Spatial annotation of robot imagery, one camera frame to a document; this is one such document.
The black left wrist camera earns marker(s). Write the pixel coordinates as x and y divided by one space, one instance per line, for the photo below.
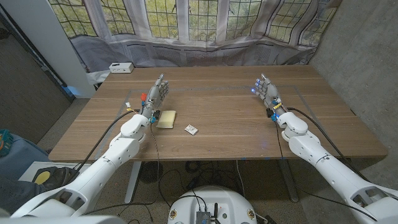
156 115

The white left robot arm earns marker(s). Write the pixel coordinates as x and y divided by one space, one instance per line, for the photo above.
102 161

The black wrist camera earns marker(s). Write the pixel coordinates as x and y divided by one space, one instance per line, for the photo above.
270 113
156 115

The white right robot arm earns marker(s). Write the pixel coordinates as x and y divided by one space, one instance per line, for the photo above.
326 165

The white robot shoulder cover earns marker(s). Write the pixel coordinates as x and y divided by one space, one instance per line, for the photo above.
62 220

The black antenna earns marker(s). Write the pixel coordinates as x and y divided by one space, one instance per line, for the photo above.
215 213

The red toy strawberry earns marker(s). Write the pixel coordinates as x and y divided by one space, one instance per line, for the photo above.
143 96

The black yellow foot pedal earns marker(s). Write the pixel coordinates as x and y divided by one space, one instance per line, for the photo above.
42 177

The white table leg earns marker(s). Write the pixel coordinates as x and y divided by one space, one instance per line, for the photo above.
133 180

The dark trouser leg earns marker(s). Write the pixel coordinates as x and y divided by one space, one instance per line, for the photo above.
18 196

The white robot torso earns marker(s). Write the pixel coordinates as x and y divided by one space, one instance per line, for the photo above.
230 202

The grey table leg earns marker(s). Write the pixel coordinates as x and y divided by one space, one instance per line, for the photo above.
287 180

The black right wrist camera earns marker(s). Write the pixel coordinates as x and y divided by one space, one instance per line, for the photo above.
270 113

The blue upholstered seat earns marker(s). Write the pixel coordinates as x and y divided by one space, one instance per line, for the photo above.
18 158

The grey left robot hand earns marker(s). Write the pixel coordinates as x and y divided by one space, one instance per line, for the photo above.
153 99

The white pillar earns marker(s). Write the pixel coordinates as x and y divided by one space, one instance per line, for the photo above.
46 40

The white power strip box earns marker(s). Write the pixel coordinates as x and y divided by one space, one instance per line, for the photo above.
121 68

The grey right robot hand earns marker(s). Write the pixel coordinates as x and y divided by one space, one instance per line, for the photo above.
270 93

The yellow sponge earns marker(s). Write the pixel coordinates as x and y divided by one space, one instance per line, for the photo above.
166 119

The grey metal module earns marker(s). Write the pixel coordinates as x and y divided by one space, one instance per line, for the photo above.
202 217

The teal plastic object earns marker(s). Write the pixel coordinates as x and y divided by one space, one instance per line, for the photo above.
4 143

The black shoe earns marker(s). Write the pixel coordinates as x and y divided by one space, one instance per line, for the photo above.
62 175

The white floor platform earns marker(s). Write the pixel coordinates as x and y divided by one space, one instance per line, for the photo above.
31 169

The round black fan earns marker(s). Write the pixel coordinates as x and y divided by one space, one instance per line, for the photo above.
149 172

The white box of matches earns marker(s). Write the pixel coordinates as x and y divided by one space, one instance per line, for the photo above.
191 129

